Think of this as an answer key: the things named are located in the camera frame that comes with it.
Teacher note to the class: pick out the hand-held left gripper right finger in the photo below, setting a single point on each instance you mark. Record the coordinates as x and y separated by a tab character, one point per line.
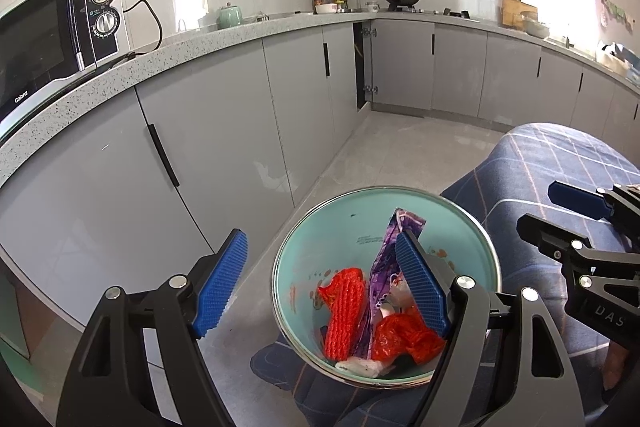
417	287

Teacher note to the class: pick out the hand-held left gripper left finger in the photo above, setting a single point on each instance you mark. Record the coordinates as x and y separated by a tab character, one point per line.
220	287

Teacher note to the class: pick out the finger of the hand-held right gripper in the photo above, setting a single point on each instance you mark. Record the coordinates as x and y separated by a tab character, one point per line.
545	232
575	202

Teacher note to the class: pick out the clear plastic bag red print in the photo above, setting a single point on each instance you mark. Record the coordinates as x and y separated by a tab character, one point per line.
397	299

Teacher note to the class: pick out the purple snack wrapper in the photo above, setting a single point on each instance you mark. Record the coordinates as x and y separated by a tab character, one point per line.
382	267

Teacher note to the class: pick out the red foam fruit net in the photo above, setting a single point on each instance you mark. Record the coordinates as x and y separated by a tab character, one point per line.
342	312

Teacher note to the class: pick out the teal round bin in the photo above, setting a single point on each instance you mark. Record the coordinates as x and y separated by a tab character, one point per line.
350	227

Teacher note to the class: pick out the white tissue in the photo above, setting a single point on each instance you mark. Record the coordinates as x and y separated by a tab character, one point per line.
357	366

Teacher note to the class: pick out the person's right forearm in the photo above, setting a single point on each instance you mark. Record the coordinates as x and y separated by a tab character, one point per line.
617	367

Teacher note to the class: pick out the blue plaid tablecloth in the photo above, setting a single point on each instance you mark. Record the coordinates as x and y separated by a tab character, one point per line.
525	167

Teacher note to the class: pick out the white bowl on counter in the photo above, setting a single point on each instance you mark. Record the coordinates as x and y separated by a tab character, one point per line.
535	27

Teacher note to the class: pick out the grey base cabinets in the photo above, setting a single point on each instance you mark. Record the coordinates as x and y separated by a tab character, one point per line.
210	107

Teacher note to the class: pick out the hanging kitchen cloths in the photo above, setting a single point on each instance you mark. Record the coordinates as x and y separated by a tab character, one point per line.
617	12

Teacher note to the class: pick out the wooden cutting board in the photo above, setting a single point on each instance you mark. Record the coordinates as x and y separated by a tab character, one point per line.
510	12

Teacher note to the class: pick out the gas stove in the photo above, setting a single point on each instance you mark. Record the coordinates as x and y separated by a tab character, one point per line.
450	13

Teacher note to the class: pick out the speckled grey countertop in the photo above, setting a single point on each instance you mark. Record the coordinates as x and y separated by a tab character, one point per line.
150	57

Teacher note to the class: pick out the green teapot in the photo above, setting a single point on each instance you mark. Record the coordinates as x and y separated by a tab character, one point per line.
230	17

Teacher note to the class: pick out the black microwave oven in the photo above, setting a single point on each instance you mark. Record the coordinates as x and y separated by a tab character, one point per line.
35	47

